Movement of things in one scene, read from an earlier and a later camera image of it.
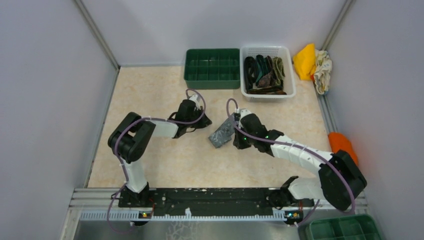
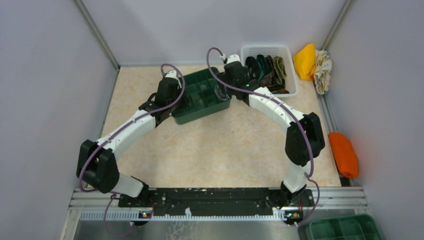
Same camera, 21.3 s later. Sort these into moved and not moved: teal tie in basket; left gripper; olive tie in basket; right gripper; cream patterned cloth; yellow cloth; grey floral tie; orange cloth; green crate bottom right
Moved: grey floral tie; left gripper; right gripper
Not moved: olive tie in basket; green crate bottom right; yellow cloth; teal tie in basket; cream patterned cloth; orange cloth
